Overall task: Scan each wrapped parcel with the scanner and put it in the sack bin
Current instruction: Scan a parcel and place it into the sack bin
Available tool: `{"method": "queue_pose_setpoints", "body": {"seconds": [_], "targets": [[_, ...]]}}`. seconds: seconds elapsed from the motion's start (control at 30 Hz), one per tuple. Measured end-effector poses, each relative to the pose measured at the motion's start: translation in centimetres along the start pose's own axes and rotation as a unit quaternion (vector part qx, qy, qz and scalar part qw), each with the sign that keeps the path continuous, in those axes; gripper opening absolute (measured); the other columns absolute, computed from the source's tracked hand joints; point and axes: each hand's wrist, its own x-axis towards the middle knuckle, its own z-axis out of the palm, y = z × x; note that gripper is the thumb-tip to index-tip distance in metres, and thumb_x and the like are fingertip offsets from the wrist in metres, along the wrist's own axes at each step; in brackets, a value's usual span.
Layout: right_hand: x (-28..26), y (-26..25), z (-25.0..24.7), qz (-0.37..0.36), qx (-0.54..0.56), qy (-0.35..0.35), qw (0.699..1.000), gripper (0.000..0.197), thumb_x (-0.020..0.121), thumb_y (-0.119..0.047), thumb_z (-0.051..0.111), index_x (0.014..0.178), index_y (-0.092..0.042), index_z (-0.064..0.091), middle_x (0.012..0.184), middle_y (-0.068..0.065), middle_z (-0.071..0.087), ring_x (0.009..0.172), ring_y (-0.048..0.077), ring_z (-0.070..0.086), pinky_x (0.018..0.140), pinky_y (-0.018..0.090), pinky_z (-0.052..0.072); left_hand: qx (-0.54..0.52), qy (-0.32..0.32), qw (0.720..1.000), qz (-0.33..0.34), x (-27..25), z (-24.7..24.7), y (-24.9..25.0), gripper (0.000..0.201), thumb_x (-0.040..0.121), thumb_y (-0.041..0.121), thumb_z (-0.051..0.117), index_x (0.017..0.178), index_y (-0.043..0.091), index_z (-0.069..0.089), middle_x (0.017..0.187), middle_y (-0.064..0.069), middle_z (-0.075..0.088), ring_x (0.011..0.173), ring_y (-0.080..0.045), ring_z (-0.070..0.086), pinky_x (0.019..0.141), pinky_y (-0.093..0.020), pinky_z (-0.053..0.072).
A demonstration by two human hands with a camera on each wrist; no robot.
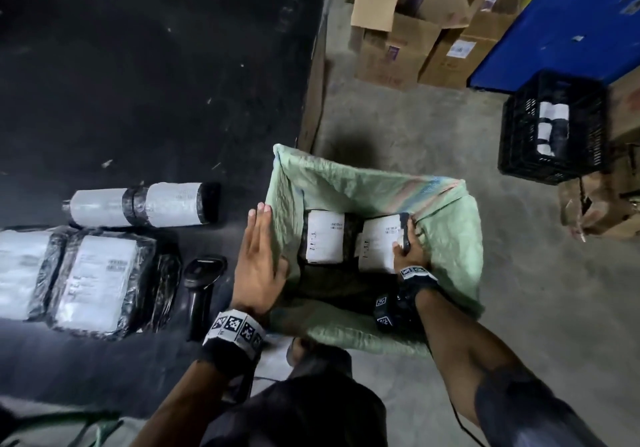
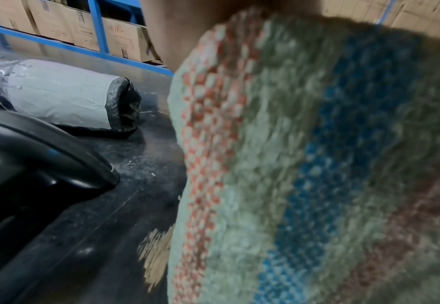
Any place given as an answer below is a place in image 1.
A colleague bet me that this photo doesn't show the cardboard box with white label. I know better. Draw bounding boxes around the cardboard box with white label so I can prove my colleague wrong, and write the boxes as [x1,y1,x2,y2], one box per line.
[418,10,503,90]

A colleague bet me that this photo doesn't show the cylindrical black parcel white labels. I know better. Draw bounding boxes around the cylindrical black parcel white labels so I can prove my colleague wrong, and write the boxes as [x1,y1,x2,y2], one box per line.
[61,181,222,229]

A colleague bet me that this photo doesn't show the person's left forearm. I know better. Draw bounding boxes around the person's left forearm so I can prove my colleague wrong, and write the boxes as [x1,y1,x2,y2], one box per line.
[129,349,251,447]

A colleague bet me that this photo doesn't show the plain black plastic parcel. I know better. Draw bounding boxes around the plain black plastic parcel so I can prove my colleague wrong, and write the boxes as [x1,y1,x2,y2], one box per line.
[142,251,183,333]

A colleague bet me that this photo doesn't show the torn cardboard boxes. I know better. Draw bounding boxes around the torn cardboard boxes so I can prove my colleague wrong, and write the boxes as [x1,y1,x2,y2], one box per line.
[558,67,640,241]

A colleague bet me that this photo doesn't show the pale sack with green strap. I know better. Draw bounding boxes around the pale sack with green strap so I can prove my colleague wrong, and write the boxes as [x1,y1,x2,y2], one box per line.
[0,396,132,447]

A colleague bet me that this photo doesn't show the left wristband with marker tags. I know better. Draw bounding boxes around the left wristband with marker tags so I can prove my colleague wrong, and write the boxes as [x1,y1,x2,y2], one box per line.
[202,309,266,362]

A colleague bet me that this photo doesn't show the person's dark sleeve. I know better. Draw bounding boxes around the person's dark sleeve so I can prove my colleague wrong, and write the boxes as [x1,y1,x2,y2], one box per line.
[474,364,608,447]

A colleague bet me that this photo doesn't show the person's left hand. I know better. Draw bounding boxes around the person's left hand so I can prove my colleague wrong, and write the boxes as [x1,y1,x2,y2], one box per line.
[230,202,291,320]

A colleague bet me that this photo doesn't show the white labelled parcels in crate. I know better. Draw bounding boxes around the white labelled parcels in crate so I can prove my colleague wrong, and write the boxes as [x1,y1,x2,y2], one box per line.
[535,102,572,157]

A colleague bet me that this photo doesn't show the right wristband with marker tags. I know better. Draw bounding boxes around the right wristband with marker tags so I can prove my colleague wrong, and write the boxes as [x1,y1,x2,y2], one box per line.
[397,265,439,283]

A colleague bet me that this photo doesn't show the person's right forearm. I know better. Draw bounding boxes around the person's right forearm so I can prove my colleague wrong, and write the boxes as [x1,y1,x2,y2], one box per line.
[414,282,508,427]

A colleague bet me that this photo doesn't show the flat black parcel white label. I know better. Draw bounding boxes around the flat black parcel white label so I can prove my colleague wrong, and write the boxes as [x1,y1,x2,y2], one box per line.
[0,226,68,322]
[46,228,158,341]

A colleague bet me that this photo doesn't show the black barcode scanner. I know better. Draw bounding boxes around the black barcode scanner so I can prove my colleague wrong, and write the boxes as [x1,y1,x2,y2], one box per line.
[182,255,229,342]

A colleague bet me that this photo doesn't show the person's dark trousers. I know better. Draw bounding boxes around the person's dark trousers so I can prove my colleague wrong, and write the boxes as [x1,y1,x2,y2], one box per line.
[200,338,389,447]

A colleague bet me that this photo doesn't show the black parcel with white label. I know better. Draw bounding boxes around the black parcel with white label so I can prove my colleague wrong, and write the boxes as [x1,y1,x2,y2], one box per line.
[356,213,412,275]
[299,208,357,267]

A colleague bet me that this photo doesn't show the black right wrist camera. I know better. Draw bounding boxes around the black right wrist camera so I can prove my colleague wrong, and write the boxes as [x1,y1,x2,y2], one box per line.
[372,284,420,335]

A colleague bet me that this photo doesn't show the thin black cable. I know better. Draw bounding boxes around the thin black cable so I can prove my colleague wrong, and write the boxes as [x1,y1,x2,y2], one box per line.
[424,337,488,447]

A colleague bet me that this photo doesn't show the person's right hand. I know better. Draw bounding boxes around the person's right hand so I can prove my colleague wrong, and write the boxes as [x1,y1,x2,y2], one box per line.
[392,212,427,278]

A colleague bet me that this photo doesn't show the green woven sack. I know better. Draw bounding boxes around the green woven sack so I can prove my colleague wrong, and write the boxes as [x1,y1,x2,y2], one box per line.
[264,143,485,358]

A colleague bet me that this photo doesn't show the black plastic crate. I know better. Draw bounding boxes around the black plastic crate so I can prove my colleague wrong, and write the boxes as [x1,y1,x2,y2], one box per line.
[498,70,609,185]

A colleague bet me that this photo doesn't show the wristband with marker tags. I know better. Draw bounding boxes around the wristband with marker tags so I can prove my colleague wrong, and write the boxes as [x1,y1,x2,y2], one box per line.
[202,309,266,362]
[397,265,439,283]

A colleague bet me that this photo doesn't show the cardboard box with purple print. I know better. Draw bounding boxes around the cardboard box with purple print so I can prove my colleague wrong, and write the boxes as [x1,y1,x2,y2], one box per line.
[354,13,443,91]

